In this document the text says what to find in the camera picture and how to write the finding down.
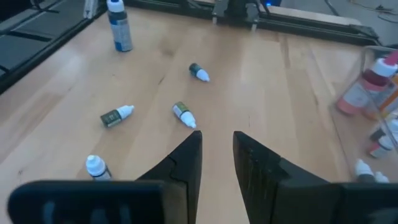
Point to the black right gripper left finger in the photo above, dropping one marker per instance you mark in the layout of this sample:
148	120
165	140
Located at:
186	174

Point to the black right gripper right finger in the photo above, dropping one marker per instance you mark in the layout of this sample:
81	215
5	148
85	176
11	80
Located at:
264	186

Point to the olive small dropper bottle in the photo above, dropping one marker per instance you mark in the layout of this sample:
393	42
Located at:
184	114

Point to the small white-capped dropper bottle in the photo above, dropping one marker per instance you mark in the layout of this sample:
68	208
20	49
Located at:
381	177
363	171
98	168
381	147
377	134

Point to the dark green small dropper bottle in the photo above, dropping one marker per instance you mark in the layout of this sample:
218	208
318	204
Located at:
116	115

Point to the clear plastic container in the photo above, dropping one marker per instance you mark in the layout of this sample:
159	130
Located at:
351	140

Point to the black small dropper bottle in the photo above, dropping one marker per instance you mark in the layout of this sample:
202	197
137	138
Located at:
199	72

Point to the pink food coloring bottle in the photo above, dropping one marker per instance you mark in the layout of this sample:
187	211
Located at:
363	90

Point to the blue food coloring bottle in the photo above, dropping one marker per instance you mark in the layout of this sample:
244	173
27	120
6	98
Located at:
119	26

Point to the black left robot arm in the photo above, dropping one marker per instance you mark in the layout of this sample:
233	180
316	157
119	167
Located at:
236	9

